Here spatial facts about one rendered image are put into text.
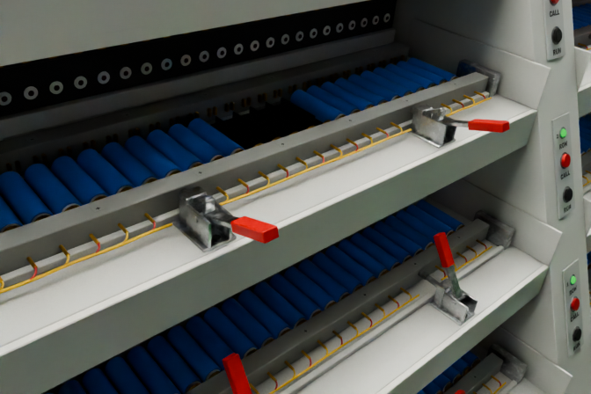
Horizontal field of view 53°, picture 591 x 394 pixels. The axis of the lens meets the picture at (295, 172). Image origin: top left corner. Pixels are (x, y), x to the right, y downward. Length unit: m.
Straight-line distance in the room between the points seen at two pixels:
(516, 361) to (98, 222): 0.60
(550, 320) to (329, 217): 0.41
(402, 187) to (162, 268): 0.24
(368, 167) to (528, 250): 0.31
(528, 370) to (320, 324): 0.37
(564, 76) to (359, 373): 0.42
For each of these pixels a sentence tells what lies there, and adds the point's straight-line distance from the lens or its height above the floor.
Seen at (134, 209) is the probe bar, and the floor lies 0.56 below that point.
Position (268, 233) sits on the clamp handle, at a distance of 0.36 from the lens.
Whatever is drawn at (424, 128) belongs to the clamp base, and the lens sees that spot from 0.59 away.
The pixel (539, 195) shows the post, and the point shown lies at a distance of 0.75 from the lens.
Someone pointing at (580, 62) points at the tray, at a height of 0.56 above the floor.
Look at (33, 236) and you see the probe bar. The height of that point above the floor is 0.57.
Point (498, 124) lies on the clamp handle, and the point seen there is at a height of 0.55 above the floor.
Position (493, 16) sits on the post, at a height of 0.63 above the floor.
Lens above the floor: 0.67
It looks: 14 degrees down
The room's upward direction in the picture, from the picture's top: 10 degrees counter-clockwise
